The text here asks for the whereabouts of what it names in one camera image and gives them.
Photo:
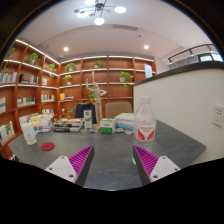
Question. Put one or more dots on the white wall socket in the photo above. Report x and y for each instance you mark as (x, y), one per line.
(218, 115)

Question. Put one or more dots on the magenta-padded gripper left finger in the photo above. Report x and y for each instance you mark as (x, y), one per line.
(63, 166)

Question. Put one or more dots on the wooden artist mannequin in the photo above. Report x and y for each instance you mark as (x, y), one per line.
(97, 103)

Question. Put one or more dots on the flat round red coaster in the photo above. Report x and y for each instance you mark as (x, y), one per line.
(47, 146)

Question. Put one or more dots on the ceiling air vent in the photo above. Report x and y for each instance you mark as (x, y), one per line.
(125, 27)

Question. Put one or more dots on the grey window curtain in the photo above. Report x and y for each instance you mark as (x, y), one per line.
(183, 62)

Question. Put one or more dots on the tall green-white carton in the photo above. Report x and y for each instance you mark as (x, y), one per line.
(88, 119)

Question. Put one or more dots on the branched ceiling lamp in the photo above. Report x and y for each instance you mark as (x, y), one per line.
(99, 6)

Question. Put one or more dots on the black track light rail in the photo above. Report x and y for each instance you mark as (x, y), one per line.
(191, 51)

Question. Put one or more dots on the clear red-labelled water bottle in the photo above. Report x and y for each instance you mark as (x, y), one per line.
(145, 123)

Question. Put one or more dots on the stack of dark books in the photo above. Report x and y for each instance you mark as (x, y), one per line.
(68, 125)

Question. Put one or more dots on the cream printed cup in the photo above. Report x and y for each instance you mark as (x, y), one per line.
(29, 133)

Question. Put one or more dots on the window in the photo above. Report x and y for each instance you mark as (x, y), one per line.
(211, 57)

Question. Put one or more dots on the beige chair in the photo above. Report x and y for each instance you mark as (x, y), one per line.
(118, 109)

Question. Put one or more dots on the stack of colourful books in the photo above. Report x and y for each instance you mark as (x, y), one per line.
(42, 123)

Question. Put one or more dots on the recessed ceiling light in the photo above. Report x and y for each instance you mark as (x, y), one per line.
(146, 47)
(65, 48)

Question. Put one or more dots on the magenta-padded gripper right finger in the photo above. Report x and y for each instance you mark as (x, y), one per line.
(161, 166)

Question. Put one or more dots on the wooden wall shelf unit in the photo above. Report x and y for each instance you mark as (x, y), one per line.
(116, 90)

